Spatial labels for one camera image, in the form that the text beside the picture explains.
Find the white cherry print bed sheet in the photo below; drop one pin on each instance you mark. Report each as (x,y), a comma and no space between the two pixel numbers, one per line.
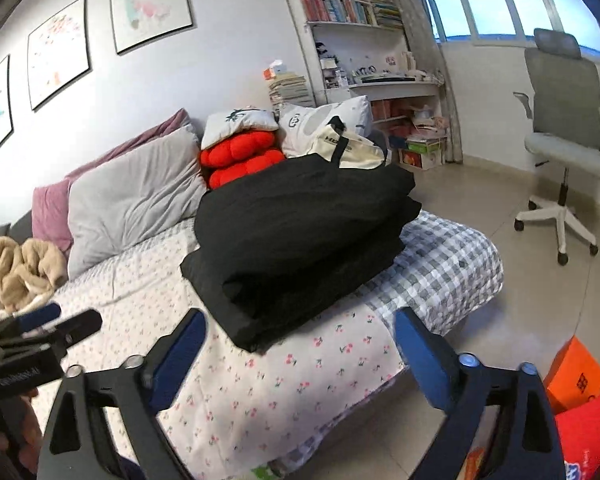
(280,385)

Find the mauve pillow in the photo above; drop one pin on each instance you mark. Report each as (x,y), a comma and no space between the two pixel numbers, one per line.
(50,215)

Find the large window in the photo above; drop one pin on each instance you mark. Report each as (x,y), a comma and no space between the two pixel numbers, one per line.
(495,10)

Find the grey office chair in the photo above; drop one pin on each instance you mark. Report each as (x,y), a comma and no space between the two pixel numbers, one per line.
(555,90)

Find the white pillow with green print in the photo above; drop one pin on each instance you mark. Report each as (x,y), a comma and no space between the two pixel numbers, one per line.
(250,120)

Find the red bag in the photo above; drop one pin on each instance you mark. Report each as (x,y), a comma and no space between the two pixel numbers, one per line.
(585,435)

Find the stack of magazines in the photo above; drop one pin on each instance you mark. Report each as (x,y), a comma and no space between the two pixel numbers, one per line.
(290,91)

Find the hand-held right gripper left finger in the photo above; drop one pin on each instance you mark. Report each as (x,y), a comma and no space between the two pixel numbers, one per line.
(175,360)

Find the row of books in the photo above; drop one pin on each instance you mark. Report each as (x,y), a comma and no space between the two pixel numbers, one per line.
(340,10)

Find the white cardboard box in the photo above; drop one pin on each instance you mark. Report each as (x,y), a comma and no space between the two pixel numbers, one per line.
(420,155)

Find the red puffy cushion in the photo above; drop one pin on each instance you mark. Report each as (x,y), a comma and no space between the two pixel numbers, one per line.
(235,152)

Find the large black garment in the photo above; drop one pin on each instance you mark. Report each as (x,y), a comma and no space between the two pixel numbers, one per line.
(300,240)

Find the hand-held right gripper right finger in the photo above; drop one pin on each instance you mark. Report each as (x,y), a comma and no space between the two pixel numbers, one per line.
(422,355)

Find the white bookshelf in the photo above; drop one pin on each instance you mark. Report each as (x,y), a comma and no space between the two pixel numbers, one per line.
(350,50)

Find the cream tote bag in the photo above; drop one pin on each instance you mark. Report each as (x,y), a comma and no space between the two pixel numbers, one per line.
(355,152)

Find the grey white checked quilt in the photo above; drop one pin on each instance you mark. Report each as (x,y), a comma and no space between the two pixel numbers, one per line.
(445,270)

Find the white pillow with grey print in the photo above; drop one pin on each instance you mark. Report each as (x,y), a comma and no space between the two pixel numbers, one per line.
(305,125)

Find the orange and white box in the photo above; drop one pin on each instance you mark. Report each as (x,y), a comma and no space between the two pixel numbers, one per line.
(280,70)

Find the beige fuzzy cloth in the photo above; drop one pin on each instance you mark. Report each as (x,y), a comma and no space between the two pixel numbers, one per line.
(15,270)

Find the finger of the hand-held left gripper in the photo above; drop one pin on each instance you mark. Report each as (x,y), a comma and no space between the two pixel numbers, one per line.
(42,314)
(77,324)

